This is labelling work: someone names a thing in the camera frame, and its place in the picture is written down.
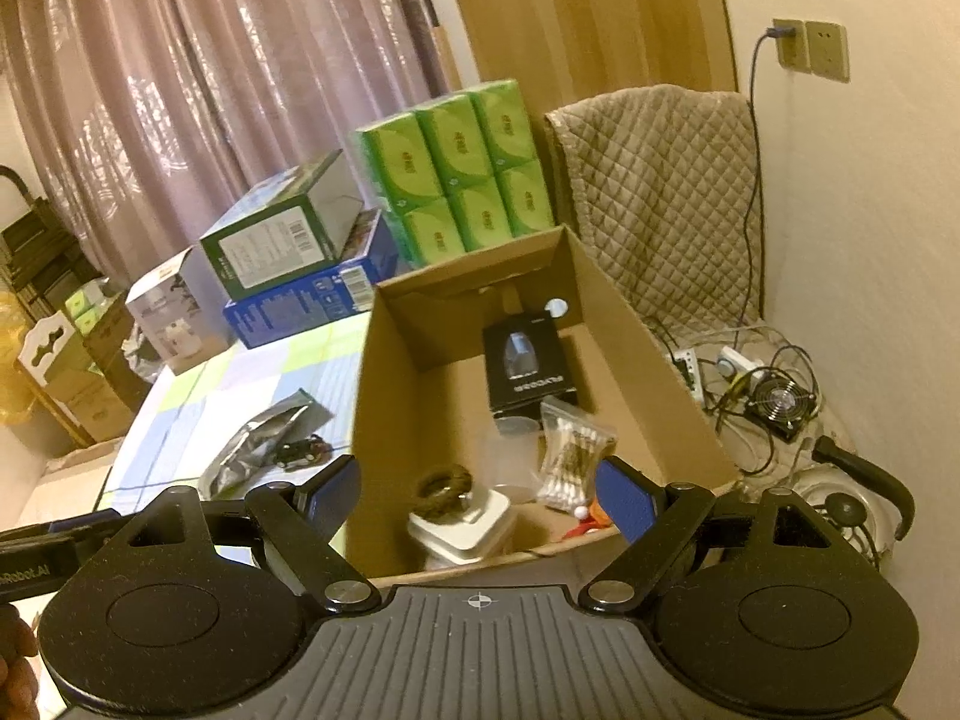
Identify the black shopping bag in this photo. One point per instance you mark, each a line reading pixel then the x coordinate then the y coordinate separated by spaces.
pixel 42 262

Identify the small black fan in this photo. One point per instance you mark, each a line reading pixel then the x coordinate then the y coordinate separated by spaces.
pixel 781 405

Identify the silver foil bag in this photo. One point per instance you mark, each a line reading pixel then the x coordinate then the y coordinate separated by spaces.
pixel 250 451

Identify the cotton swabs bag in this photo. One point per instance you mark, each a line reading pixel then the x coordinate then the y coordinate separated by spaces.
pixel 574 443

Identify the steel pot with handle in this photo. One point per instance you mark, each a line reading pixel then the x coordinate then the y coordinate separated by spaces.
pixel 870 508

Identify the green tissue pack stack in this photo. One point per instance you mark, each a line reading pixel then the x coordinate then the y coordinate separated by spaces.
pixel 459 173

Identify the black product box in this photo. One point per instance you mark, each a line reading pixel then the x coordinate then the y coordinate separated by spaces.
pixel 525 362

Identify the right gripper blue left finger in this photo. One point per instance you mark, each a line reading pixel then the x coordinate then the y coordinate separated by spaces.
pixel 297 524

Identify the red santa toy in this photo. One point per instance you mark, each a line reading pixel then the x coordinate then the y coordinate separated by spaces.
pixel 591 519

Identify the pink curtain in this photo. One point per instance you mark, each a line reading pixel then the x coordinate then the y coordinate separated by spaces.
pixel 147 119

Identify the green product box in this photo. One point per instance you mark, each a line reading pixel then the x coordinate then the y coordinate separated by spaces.
pixel 289 224

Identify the black toy car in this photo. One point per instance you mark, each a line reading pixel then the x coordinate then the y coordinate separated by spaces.
pixel 302 453

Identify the clear plastic container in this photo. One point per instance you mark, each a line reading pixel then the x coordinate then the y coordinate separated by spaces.
pixel 511 458

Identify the wooden wardrobe door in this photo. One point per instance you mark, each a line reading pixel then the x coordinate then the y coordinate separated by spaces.
pixel 561 51

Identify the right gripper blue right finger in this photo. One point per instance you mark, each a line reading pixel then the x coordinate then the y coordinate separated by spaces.
pixel 659 523

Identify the white power adapter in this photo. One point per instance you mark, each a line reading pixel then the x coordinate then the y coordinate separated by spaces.
pixel 483 530

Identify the quilted beige chair cover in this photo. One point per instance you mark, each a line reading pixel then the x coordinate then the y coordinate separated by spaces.
pixel 661 185

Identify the person left hand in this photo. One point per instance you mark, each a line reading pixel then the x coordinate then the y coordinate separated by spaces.
pixel 19 683

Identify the blue product box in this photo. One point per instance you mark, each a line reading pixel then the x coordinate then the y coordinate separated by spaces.
pixel 343 290

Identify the white power strip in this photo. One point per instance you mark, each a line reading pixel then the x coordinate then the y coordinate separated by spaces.
pixel 686 362

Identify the checked bed sheet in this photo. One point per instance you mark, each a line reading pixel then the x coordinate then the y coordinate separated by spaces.
pixel 186 420

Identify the large cardboard box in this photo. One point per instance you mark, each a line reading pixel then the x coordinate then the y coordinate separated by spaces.
pixel 452 348

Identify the white vase picture box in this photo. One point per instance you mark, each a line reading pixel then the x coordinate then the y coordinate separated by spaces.
pixel 179 308

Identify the cardboard carton with handle cutout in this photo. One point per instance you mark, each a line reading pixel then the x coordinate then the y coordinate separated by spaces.
pixel 85 379

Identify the yellow plastic bag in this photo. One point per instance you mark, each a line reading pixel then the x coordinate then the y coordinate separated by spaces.
pixel 16 397

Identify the wall power socket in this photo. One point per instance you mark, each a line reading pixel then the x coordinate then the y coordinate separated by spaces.
pixel 791 44

